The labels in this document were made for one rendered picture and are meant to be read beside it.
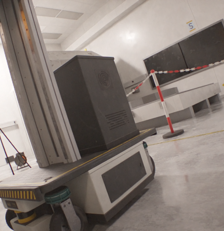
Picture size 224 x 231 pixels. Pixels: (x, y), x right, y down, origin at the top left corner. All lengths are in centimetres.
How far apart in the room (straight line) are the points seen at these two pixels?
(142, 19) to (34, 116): 750
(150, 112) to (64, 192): 368
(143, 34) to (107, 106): 730
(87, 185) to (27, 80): 73
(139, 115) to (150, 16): 465
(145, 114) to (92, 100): 343
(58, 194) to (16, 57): 88
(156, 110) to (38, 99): 332
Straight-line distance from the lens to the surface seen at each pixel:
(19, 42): 139
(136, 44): 850
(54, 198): 87
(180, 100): 404
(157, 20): 813
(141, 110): 451
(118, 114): 122
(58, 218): 90
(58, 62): 695
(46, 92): 110
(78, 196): 101
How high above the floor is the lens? 46
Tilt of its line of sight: 1 degrees down
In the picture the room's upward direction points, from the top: 18 degrees counter-clockwise
